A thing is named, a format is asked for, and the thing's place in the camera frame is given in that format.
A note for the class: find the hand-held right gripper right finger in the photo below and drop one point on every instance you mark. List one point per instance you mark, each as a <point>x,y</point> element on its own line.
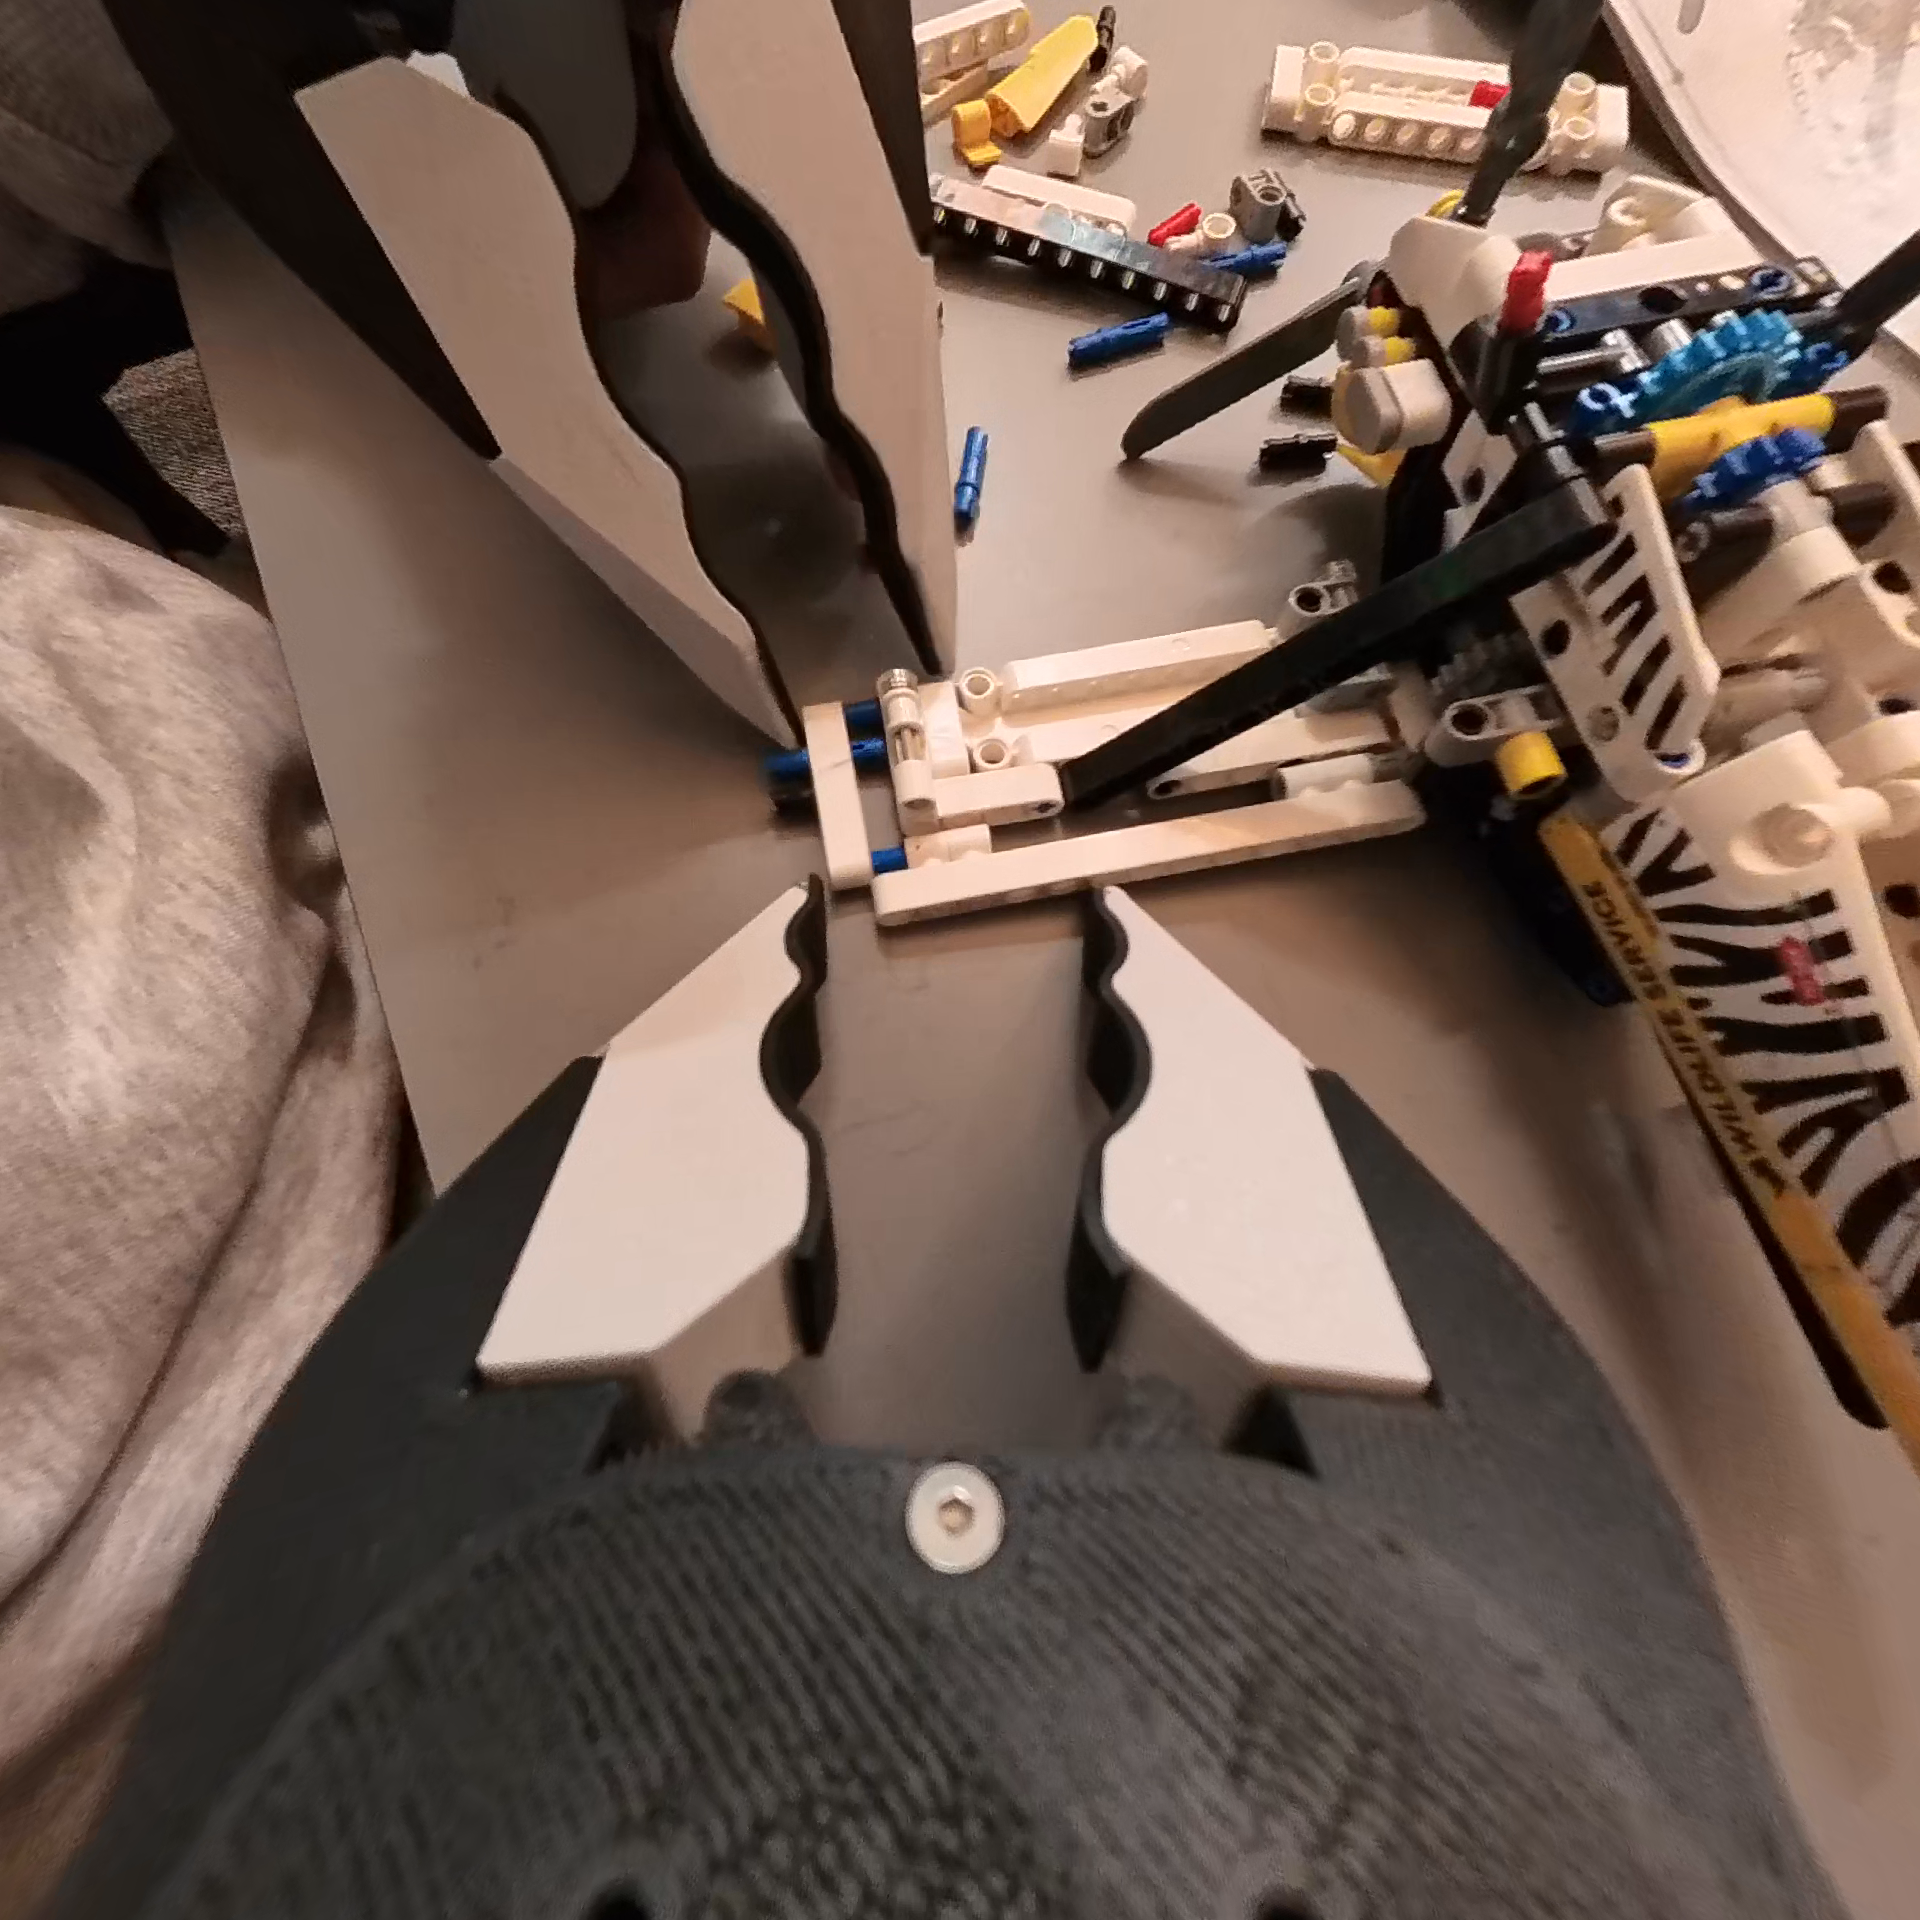
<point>1259,1200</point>

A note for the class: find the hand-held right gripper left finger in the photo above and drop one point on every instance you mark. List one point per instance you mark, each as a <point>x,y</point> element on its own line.
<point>661,1200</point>

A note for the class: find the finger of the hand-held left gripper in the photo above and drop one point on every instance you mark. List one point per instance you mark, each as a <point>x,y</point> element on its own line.
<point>856,195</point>
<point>495,301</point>

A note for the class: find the short white lego beam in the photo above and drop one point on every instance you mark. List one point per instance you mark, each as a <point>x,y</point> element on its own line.
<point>839,796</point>

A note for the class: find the zebra striped lego helicopter model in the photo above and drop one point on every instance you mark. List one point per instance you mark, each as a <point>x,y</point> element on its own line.
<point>1140,668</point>

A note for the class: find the small yellow lego piece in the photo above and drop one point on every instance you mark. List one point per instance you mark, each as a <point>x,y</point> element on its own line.
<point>979,133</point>

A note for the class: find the thin white lego beam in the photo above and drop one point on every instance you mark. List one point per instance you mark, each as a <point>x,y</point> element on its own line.
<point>953,92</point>

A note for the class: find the yellow lego connector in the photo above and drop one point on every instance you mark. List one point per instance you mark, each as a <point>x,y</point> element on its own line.
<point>745,312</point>

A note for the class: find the yellow curved lego panel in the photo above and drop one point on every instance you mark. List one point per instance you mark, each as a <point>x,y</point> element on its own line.
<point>1042,76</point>

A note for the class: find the long black lego beam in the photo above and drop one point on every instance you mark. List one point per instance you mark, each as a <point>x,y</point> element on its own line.
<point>1088,255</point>

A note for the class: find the white grey lego connector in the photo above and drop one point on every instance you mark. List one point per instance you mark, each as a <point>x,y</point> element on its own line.
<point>1108,112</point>

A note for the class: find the blue lego pin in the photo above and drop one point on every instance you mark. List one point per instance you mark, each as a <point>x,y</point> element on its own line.
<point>1251,259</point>
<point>969,480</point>
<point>1117,341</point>

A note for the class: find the red lego pin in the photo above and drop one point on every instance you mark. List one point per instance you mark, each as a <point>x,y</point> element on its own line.
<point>1175,225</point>

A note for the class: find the white lego pin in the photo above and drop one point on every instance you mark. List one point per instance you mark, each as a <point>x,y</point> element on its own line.
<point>1212,229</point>

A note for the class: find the person's left hand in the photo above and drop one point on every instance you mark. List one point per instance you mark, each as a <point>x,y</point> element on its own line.
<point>651,248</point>

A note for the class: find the instruction booklet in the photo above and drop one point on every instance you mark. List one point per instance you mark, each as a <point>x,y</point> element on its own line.
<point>1786,119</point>

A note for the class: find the white Lego frame piece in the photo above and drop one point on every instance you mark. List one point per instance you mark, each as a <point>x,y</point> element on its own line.
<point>1425,112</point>

